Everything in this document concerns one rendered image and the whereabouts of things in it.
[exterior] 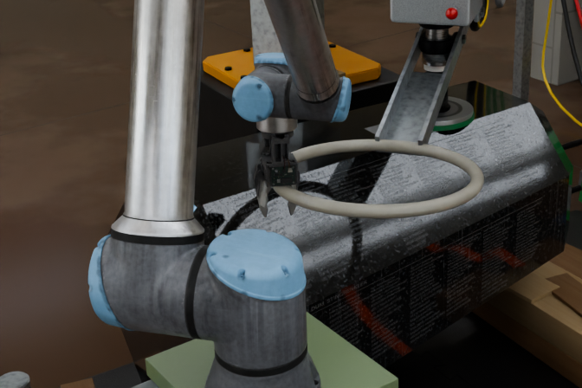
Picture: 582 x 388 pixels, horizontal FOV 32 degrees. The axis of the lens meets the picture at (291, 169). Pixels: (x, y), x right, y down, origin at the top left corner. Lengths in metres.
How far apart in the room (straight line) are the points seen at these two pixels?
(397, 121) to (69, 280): 1.71
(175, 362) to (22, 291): 2.16
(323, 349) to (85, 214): 2.73
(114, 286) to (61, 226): 2.75
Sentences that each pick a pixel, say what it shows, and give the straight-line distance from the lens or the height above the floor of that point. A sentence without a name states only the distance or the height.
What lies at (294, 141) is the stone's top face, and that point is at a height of 0.83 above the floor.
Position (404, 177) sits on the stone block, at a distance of 2.75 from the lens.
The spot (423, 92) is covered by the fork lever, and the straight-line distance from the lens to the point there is 2.77.
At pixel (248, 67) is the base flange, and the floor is 0.78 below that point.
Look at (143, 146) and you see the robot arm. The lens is 1.61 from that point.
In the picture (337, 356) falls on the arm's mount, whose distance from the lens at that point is 1.81.
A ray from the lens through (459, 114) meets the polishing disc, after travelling 2.92.
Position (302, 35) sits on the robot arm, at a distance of 1.82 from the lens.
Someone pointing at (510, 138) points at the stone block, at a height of 0.77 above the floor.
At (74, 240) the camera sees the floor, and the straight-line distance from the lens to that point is 4.24.
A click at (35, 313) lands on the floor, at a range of 3.78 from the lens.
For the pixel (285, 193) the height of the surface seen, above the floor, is 0.95.
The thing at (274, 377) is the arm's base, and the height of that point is 0.96.
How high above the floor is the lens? 1.90
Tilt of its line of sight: 24 degrees down
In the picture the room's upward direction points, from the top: 3 degrees counter-clockwise
